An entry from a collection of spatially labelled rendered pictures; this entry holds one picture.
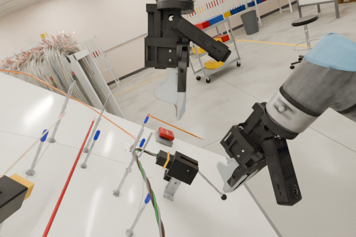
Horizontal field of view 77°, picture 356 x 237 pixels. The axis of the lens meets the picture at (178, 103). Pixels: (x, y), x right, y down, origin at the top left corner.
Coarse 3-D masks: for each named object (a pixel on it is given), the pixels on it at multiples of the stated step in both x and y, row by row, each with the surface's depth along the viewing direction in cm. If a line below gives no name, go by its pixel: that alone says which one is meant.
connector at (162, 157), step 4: (160, 152) 48; (164, 152) 49; (160, 156) 46; (164, 156) 47; (172, 156) 49; (156, 160) 47; (160, 160) 47; (164, 160) 47; (172, 160) 47; (156, 164) 47; (160, 164) 47; (164, 164) 47; (168, 164) 47; (168, 168) 47
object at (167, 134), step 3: (159, 129) 74; (162, 129) 74; (165, 129) 76; (159, 132) 72; (162, 132) 72; (165, 132) 73; (168, 132) 74; (171, 132) 75; (162, 135) 71; (165, 135) 72; (168, 135) 72; (171, 135) 73; (165, 138) 73; (168, 138) 72; (171, 138) 72; (174, 138) 72
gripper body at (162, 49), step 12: (168, 0) 38; (180, 0) 38; (156, 12) 40; (168, 12) 40; (180, 12) 40; (192, 12) 42; (156, 24) 40; (168, 24) 41; (156, 36) 41; (168, 36) 41; (180, 36) 41; (156, 48) 40; (168, 48) 40; (180, 48) 40; (156, 60) 40; (168, 60) 41
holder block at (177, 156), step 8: (176, 152) 49; (176, 160) 46; (184, 160) 47; (192, 160) 49; (176, 168) 46; (184, 168) 46; (192, 168) 46; (176, 176) 47; (184, 176) 47; (192, 176) 47
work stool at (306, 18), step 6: (300, 18) 326; (306, 18) 313; (312, 18) 301; (294, 24) 314; (300, 24) 306; (306, 24) 316; (306, 30) 319; (306, 36) 322; (306, 42) 328; (300, 60) 340; (294, 66) 345
